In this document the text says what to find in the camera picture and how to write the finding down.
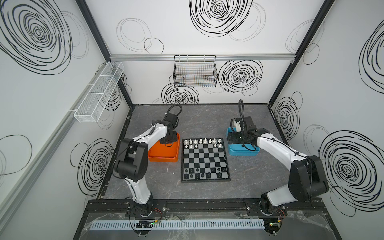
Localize black wire basket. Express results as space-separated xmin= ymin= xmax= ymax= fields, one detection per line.
xmin=173 ymin=60 xmax=219 ymax=88

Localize blue plastic tray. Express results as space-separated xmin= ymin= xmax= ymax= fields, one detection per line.
xmin=227 ymin=128 xmax=260 ymax=157

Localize aluminium wall rail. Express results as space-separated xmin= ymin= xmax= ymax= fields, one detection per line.
xmin=110 ymin=53 xmax=296 ymax=62

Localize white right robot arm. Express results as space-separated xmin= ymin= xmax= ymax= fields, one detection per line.
xmin=227 ymin=117 xmax=329 ymax=216

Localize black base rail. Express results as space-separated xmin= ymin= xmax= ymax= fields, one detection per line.
xmin=82 ymin=198 xmax=329 ymax=220

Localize black vertical frame post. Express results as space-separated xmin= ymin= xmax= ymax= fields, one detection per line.
xmin=76 ymin=0 xmax=135 ymax=110

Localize white mesh shelf basket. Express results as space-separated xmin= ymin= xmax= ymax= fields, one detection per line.
xmin=74 ymin=62 xmax=125 ymax=123

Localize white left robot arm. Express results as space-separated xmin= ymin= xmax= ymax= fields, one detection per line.
xmin=114 ymin=113 xmax=179 ymax=216

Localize black and white chessboard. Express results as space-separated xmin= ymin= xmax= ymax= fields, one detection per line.
xmin=181 ymin=138 xmax=231 ymax=183

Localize black right frame post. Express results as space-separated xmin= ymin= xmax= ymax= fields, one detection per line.
xmin=268 ymin=0 xmax=335 ymax=107

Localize orange plastic tray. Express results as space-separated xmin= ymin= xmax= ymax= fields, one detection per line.
xmin=148 ymin=133 xmax=180 ymax=163

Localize white slotted cable duct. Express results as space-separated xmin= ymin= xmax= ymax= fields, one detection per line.
xmin=89 ymin=219 xmax=265 ymax=231

